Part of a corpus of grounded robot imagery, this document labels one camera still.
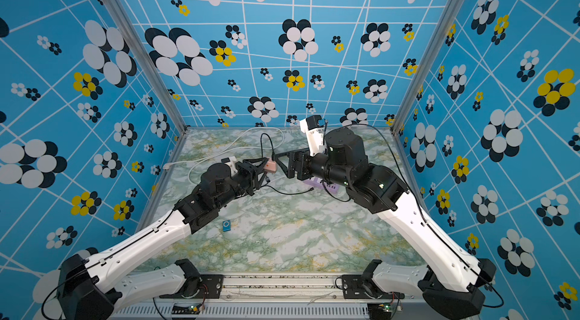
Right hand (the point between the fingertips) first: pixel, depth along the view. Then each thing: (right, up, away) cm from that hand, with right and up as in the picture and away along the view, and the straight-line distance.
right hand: (288, 154), depth 58 cm
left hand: (-5, -2, +11) cm, 13 cm away
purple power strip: (+11, -14, +38) cm, 42 cm away
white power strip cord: (-60, -7, +50) cm, 78 cm away
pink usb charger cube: (-6, -4, +12) cm, 15 cm away
